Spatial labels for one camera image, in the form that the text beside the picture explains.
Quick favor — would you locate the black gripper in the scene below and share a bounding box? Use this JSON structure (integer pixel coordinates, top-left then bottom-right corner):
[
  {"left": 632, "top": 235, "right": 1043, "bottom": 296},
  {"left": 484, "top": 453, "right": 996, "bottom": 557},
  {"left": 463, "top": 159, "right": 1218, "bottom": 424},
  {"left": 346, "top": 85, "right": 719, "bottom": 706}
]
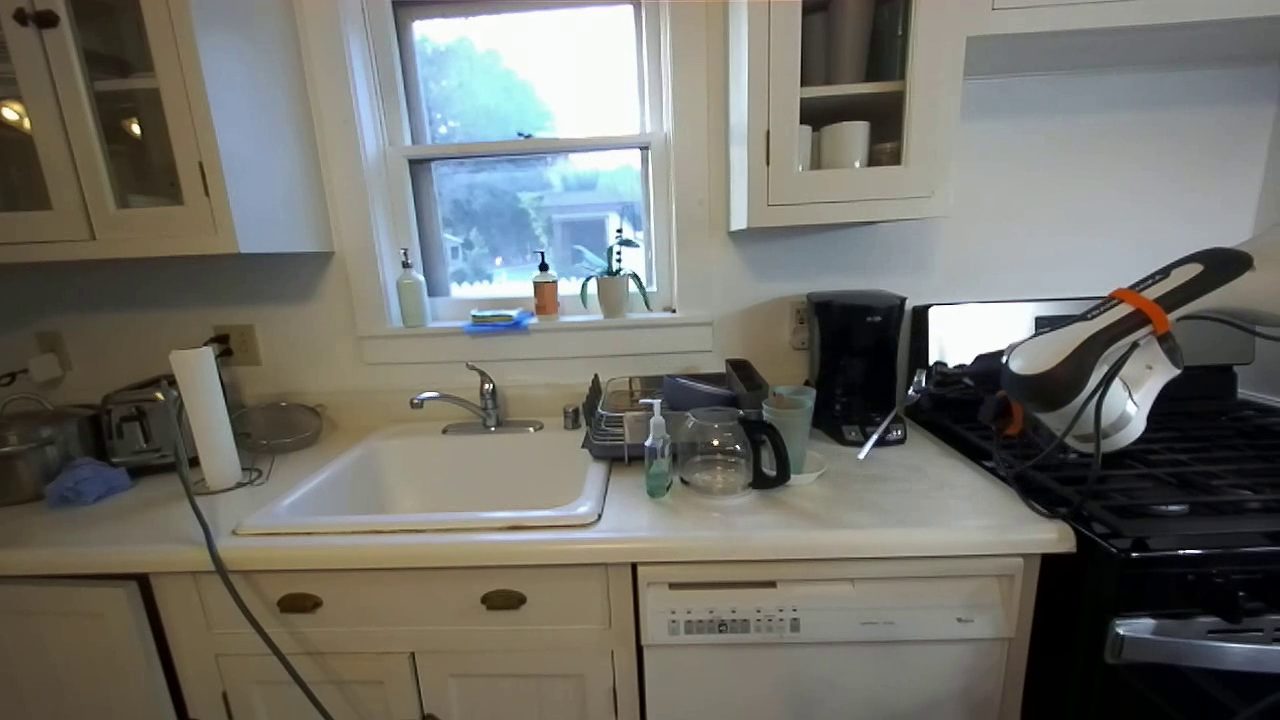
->
[{"left": 914, "top": 347, "right": 1020, "bottom": 436}]

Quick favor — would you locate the silver metal fork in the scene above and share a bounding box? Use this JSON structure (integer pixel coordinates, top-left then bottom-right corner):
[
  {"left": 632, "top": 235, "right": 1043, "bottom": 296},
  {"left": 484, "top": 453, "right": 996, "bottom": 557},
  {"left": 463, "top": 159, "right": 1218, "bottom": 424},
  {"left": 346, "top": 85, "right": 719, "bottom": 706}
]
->
[{"left": 855, "top": 374, "right": 928, "bottom": 468}]

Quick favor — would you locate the light blue plastic cup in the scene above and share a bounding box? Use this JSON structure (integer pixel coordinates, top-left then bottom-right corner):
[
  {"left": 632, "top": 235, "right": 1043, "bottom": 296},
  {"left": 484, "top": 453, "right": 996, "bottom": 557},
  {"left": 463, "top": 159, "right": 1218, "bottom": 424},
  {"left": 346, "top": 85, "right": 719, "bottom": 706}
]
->
[{"left": 765, "top": 381, "right": 819, "bottom": 480}]

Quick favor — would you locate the black coffee maker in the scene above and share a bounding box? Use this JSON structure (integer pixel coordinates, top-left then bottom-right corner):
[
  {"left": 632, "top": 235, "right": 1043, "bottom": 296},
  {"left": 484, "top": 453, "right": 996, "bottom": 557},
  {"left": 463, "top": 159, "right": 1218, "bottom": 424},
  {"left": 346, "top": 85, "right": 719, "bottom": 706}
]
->
[{"left": 805, "top": 286, "right": 914, "bottom": 453}]

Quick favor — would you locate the white mug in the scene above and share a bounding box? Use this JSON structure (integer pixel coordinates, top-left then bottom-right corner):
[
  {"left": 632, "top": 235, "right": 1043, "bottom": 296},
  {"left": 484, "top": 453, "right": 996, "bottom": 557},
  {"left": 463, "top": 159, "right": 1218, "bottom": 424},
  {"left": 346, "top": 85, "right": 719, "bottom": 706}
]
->
[{"left": 811, "top": 114, "right": 875, "bottom": 173}]

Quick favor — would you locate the black gas stove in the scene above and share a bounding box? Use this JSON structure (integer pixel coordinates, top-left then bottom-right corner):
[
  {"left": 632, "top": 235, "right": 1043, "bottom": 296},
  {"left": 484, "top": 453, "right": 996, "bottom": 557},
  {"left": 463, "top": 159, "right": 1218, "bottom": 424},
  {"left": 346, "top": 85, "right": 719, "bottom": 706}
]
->
[{"left": 908, "top": 296, "right": 1280, "bottom": 720}]

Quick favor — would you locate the clear soap dispenser bottle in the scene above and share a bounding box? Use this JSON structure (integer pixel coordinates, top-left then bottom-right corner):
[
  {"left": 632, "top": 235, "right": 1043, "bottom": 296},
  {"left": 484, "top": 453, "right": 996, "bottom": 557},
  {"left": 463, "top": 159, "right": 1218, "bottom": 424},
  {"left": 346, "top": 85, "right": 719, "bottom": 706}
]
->
[{"left": 639, "top": 395, "right": 679, "bottom": 503}]

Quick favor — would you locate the white dishwasher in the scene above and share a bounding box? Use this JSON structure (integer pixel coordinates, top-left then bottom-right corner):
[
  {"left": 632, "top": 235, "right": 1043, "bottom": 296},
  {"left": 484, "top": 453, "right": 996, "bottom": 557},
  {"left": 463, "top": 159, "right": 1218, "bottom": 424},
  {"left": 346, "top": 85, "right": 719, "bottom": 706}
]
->
[{"left": 634, "top": 557, "right": 1030, "bottom": 720}]

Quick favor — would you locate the orange soap bottle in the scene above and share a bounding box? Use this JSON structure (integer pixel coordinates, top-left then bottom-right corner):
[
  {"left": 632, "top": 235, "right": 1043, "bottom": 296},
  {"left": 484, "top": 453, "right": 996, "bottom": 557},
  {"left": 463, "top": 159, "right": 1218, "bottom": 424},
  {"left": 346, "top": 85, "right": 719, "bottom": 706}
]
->
[{"left": 529, "top": 247, "right": 565, "bottom": 320}]

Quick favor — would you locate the blue sponge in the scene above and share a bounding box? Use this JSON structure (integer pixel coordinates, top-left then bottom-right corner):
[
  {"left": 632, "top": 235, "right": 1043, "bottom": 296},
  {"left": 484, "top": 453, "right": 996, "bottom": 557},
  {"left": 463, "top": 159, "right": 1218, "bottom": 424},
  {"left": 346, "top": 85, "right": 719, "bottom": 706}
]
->
[{"left": 463, "top": 309, "right": 537, "bottom": 337}]

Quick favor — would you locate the chrome faucet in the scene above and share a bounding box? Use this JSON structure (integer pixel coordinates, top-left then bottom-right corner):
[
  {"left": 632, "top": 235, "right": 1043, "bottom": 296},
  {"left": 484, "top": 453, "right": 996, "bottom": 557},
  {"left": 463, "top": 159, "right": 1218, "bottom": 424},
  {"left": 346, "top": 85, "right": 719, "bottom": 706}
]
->
[{"left": 405, "top": 359, "right": 549, "bottom": 439}]

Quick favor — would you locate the white framed window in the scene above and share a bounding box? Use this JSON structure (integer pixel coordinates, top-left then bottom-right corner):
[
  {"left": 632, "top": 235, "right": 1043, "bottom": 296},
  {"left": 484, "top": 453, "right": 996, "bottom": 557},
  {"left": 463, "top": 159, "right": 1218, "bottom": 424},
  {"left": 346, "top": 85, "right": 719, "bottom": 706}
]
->
[{"left": 353, "top": 0, "right": 685, "bottom": 333}]

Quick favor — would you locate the white kitchen sink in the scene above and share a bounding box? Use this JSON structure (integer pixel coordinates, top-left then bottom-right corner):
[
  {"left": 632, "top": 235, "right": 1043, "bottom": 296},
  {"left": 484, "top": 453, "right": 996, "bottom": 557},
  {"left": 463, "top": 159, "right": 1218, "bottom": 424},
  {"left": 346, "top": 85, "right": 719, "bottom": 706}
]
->
[{"left": 236, "top": 427, "right": 614, "bottom": 540}]

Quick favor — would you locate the white soap bottle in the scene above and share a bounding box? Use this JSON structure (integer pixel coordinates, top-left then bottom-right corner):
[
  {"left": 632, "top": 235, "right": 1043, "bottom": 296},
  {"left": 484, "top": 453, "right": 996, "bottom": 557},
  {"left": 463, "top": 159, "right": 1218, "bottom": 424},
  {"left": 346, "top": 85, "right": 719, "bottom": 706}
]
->
[{"left": 391, "top": 245, "right": 432, "bottom": 333}]

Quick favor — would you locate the white base cabinet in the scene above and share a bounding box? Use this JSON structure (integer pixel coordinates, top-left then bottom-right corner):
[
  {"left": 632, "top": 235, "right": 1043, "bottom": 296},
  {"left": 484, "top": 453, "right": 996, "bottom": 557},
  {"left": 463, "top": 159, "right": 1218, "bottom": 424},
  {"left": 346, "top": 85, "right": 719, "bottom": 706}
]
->
[{"left": 0, "top": 562, "right": 639, "bottom": 720}]

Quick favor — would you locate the clear glass dish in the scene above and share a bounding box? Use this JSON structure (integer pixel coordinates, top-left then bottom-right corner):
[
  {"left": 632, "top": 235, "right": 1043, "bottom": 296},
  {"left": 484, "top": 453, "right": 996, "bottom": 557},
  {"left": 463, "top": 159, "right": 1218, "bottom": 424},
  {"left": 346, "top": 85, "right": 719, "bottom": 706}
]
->
[{"left": 236, "top": 395, "right": 328, "bottom": 456}]

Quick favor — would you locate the white paper towel roll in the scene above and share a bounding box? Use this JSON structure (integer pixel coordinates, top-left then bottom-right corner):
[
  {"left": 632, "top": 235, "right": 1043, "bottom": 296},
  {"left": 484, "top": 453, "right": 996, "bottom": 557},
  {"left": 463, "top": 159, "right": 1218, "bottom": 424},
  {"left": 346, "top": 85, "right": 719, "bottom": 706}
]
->
[{"left": 165, "top": 345, "right": 247, "bottom": 495}]

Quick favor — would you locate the silver toaster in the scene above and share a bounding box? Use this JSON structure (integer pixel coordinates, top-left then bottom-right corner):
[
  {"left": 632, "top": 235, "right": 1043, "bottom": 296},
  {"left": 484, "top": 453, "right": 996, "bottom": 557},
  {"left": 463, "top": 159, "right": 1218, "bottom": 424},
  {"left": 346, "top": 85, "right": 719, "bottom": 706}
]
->
[{"left": 96, "top": 374, "right": 193, "bottom": 471}]

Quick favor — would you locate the blue cloth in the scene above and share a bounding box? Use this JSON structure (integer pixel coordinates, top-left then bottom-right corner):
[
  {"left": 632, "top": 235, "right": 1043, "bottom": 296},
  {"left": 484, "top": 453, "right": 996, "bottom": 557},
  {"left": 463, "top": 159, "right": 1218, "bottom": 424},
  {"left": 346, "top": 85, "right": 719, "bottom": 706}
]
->
[{"left": 41, "top": 456, "right": 134, "bottom": 511}]

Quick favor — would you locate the metal pot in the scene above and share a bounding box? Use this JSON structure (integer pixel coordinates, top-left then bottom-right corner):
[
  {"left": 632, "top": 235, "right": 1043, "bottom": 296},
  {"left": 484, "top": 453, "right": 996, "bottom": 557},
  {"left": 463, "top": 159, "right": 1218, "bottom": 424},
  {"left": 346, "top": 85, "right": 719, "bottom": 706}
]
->
[{"left": 0, "top": 402, "right": 96, "bottom": 507}]

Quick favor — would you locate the white glass-door wall cabinet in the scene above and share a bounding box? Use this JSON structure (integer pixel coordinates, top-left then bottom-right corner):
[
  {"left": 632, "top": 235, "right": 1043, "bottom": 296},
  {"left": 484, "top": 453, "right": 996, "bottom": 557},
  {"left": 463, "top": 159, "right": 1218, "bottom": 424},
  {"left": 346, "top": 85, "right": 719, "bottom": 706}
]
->
[
  {"left": 725, "top": 0, "right": 973, "bottom": 230},
  {"left": 0, "top": 0, "right": 337, "bottom": 263}
]

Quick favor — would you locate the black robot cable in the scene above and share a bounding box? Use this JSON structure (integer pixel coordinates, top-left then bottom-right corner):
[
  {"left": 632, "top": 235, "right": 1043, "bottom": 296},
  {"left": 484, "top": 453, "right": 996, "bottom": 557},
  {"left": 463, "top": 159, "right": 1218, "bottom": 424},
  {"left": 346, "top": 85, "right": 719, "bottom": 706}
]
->
[{"left": 1030, "top": 309, "right": 1280, "bottom": 516}]

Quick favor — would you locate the white wall outlet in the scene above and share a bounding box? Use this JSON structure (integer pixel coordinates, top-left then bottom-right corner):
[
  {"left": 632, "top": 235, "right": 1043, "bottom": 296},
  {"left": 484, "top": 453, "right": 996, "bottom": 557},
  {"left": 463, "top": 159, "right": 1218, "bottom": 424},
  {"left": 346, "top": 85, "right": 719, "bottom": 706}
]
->
[
  {"left": 21, "top": 329, "right": 71, "bottom": 392},
  {"left": 211, "top": 320, "right": 262, "bottom": 371}
]

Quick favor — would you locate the long black hanging cable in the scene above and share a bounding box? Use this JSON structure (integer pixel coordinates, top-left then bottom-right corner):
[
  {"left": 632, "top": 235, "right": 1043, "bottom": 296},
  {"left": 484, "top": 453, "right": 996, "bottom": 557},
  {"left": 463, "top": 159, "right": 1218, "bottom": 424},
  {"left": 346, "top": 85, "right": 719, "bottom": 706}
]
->
[{"left": 165, "top": 384, "right": 337, "bottom": 720}]

